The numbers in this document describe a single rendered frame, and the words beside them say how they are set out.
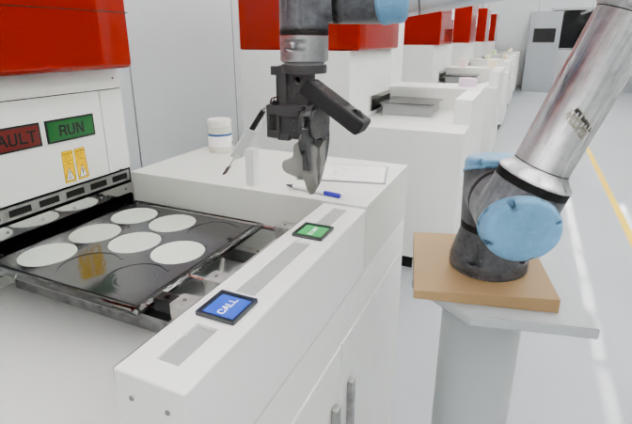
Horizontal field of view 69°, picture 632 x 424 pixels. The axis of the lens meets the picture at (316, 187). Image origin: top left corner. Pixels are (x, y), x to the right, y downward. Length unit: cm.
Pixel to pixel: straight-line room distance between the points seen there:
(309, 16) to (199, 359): 48
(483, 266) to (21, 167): 92
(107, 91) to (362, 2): 69
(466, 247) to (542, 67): 1211
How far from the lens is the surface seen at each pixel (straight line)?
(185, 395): 50
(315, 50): 71
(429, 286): 91
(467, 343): 102
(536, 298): 92
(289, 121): 74
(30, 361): 86
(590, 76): 75
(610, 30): 76
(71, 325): 91
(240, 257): 102
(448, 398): 113
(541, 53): 1297
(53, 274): 92
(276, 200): 100
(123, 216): 113
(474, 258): 95
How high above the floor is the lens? 128
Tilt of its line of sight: 18 degrees down
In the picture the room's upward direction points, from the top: straight up
